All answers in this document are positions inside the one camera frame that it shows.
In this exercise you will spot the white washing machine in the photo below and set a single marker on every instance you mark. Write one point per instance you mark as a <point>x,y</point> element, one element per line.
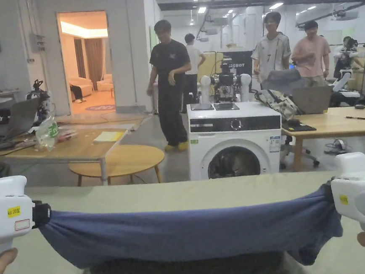
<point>237,142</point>

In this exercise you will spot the dark blue shirt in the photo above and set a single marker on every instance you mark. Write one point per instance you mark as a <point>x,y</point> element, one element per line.
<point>189,231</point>

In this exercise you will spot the white and black two-armed robot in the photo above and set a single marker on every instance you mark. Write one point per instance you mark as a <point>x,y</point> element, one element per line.
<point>226,83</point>

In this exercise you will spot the white sofa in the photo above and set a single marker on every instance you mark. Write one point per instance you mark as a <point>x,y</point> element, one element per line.
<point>84,84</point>

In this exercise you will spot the white humanoid robot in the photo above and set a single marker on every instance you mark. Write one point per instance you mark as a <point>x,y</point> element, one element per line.
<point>346,66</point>

